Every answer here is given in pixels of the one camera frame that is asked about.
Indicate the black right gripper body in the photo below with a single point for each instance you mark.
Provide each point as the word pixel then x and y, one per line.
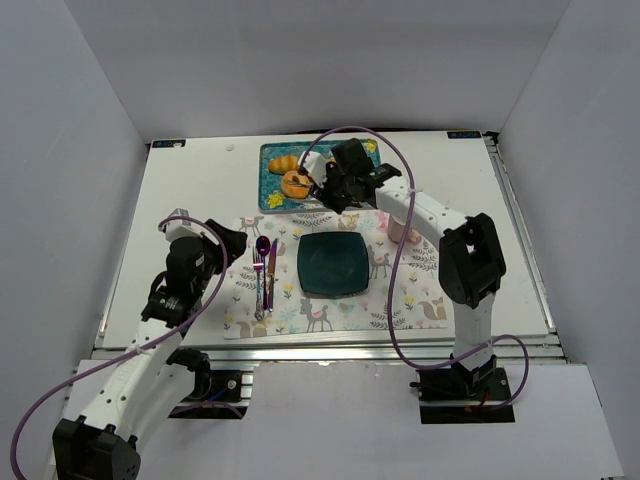
pixel 329 187

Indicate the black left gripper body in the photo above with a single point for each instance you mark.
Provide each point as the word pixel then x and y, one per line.
pixel 220 242

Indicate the metal tongs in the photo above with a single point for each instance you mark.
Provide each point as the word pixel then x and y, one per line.
pixel 302 184

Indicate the glazed donut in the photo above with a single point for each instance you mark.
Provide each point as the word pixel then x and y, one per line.
pixel 292 189

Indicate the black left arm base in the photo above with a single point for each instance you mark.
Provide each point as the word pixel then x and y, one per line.
pixel 217 393

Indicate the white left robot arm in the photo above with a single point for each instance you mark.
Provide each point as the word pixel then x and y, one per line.
pixel 106 439

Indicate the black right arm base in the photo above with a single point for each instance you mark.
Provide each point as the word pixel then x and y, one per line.
pixel 444 399

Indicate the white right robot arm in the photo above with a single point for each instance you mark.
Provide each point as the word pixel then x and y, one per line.
pixel 470 259

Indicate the purple iridescent fork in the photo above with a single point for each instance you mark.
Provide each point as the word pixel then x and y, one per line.
pixel 258 266

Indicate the pink mug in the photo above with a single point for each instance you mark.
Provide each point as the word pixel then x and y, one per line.
pixel 395 229

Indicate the purple iridescent spoon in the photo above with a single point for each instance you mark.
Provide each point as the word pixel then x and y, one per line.
pixel 262 247

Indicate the golden croissant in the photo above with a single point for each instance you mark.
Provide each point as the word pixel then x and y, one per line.
pixel 281 165

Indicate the purple iridescent knife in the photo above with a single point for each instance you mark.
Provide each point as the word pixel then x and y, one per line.
pixel 270 277

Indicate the teal floral serving tray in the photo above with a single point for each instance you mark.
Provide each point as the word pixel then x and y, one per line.
pixel 271 199

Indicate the dark teal square plate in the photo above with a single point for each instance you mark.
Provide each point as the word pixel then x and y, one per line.
pixel 332 264

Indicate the animal print placemat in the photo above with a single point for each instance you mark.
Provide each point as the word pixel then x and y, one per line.
pixel 414 301

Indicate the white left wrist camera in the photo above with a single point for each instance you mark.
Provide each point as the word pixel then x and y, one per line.
pixel 176 229

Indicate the aluminium table frame rail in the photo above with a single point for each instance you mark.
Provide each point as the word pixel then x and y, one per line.
pixel 542 350

